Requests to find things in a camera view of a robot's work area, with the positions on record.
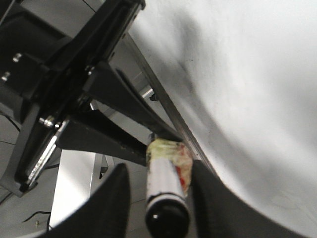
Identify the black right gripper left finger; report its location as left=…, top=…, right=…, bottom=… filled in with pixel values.
left=40, top=164, right=129, bottom=238

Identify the red magnet taped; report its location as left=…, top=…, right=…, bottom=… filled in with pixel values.
left=146, top=138, right=193, bottom=197

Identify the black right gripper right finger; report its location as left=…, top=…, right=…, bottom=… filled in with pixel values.
left=192, top=160, right=303, bottom=238

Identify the black whiteboard stand frame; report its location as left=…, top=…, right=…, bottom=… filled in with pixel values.
left=0, top=0, right=181, bottom=197

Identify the white whiteboard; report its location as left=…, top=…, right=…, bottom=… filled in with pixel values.
left=130, top=0, right=317, bottom=238

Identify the black whiteboard marker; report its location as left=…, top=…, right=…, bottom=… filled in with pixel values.
left=144, top=158, right=191, bottom=238

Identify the grey aluminium marker tray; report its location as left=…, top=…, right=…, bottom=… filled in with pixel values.
left=123, top=34, right=219, bottom=178

